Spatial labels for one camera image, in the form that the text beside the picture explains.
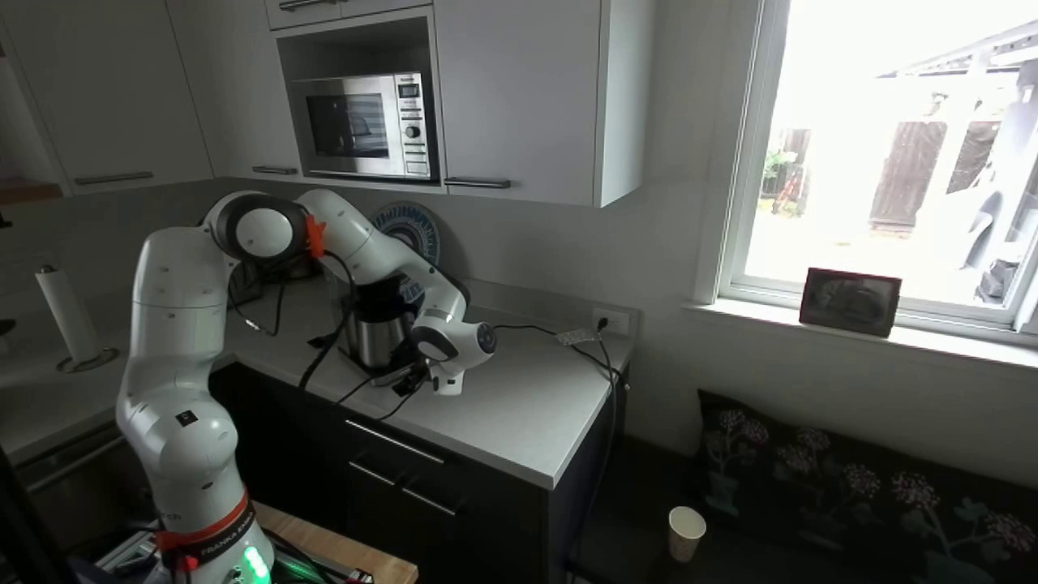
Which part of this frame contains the dark picture frame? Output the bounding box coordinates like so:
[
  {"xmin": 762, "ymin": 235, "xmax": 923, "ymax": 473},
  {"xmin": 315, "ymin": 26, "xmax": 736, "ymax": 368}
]
[{"xmin": 797, "ymin": 265, "xmax": 903, "ymax": 337}]

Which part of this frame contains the steel coffee machine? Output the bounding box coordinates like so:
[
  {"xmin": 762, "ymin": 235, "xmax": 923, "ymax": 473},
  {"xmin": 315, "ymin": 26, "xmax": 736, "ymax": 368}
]
[{"xmin": 340, "ymin": 277, "xmax": 418, "ymax": 372}]

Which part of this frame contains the silver microwave oven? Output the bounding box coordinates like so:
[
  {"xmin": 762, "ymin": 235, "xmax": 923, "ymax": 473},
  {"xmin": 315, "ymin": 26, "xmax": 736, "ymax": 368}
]
[{"xmin": 292, "ymin": 70, "xmax": 434, "ymax": 180}]

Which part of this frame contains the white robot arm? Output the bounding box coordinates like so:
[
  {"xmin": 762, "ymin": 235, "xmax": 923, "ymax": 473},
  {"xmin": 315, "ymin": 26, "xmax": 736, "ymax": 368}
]
[{"xmin": 115, "ymin": 187, "xmax": 497, "ymax": 584}]

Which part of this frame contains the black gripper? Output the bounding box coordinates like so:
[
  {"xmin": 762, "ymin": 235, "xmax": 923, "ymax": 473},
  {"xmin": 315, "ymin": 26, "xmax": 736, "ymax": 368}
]
[{"xmin": 394, "ymin": 364, "xmax": 433, "ymax": 397}]

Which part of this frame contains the black power cord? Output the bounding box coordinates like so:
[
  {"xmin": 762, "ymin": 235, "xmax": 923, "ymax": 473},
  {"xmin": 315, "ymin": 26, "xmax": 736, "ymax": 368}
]
[{"xmin": 483, "ymin": 318, "xmax": 628, "ymax": 576}]

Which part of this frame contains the blue round decorative plate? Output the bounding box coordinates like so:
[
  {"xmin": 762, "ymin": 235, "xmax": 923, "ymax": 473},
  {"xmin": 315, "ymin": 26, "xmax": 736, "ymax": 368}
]
[{"xmin": 376, "ymin": 204, "xmax": 442, "ymax": 270}]

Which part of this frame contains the white paper cup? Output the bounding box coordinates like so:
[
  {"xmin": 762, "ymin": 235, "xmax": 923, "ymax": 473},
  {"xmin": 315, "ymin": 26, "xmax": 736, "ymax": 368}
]
[{"xmin": 666, "ymin": 505, "xmax": 706, "ymax": 565}]

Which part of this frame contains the dark floral cushion bench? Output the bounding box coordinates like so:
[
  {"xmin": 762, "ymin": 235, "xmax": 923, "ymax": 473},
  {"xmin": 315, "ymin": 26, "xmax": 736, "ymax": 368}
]
[{"xmin": 693, "ymin": 393, "xmax": 1038, "ymax": 584}]

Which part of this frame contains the white upper cabinet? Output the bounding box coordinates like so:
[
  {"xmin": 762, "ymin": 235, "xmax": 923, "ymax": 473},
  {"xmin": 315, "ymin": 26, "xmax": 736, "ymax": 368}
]
[{"xmin": 0, "ymin": 0, "xmax": 654, "ymax": 208}]

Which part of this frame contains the dark lower drawer cabinet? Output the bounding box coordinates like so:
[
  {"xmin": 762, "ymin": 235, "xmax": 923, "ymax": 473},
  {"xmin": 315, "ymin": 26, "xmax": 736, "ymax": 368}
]
[{"xmin": 210, "ymin": 364, "xmax": 612, "ymax": 584}]

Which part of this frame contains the white wall socket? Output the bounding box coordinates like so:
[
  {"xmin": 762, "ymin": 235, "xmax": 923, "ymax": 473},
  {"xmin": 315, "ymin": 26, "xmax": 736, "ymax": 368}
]
[{"xmin": 590, "ymin": 307, "xmax": 633, "ymax": 337}]

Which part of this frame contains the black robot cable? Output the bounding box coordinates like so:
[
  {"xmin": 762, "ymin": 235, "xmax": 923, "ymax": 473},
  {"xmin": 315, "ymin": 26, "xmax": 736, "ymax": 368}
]
[{"xmin": 231, "ymin": 249, "xmax": 434, "ymax": 429}]

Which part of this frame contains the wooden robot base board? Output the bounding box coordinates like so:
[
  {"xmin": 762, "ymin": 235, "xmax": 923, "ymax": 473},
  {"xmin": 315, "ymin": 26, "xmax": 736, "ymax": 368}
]
[{"xmin": 256, "ymin": 503, "xmax": 418, "ymax": 584}]

